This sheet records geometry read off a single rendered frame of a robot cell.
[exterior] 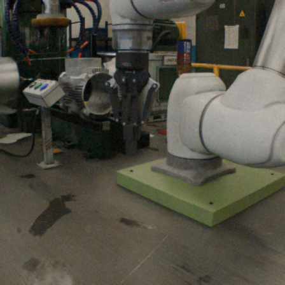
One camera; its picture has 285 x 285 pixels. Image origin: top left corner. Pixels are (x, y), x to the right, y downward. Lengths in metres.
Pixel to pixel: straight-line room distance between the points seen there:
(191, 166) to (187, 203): 0.15
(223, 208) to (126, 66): 0.37
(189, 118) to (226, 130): 0.13
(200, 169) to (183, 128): 0.12
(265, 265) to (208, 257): 0.11
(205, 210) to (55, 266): 0.34
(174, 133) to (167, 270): 0.41
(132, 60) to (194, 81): 0.20
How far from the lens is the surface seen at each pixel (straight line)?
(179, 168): 0.92
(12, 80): 1.44
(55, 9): 1.65
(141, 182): 0.89
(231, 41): 4.65
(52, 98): 1.05
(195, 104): 0.84
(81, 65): 1.32
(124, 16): 0.74
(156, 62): 1.80
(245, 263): 0.65
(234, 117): 0.75
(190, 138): 0.86
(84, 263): 0.64
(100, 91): 1.42
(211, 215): 0.75
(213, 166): 0.93
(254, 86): 0.76
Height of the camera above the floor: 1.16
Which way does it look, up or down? 15 degrees down
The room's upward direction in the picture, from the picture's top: straight up
